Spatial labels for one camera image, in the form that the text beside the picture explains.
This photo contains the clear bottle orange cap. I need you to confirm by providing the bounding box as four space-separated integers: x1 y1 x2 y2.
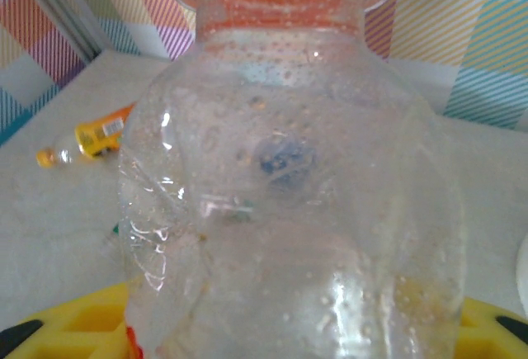
116 0 468 359

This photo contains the orange juice bottle yellow cap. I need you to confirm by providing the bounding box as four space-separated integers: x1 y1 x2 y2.
35 102 138 171

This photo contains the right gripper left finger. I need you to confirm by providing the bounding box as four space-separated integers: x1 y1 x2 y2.
0 281 138 359

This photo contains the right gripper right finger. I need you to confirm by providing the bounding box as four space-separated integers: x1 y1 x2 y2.
453 297 528 359

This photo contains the aluminium frame post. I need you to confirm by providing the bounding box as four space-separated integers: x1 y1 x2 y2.
15 0 103 62

